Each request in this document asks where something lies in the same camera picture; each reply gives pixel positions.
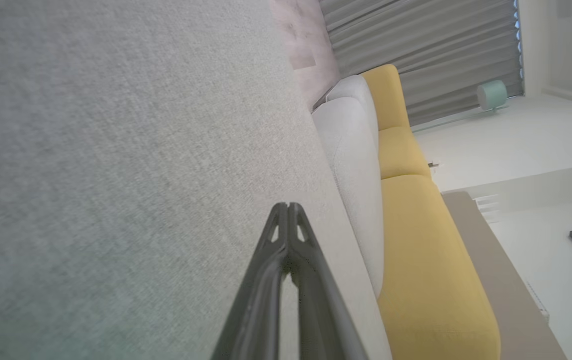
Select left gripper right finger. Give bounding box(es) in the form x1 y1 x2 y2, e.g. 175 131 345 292
286 202 369 360

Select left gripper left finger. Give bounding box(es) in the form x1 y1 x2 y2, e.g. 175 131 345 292
211 202 291 360

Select long yellow sofa back cushion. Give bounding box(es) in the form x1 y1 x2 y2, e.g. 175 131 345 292
377 174 501 360

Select medium yellow sofa back cushion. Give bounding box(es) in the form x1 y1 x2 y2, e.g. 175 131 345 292
378 125 432 181

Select beige ledge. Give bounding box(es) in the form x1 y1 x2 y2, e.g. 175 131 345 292
441 190 569 360

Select small grey sofa seat cushion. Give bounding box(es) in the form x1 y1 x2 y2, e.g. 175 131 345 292
326 75 379 151

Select small yellow sofa back cushion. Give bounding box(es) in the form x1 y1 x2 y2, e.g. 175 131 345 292
361 63 411 132

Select grey pleated curtain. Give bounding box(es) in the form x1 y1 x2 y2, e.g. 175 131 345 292
318 0 525 127

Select white wall socket strip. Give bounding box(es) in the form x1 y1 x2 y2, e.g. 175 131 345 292
525 281 551 322

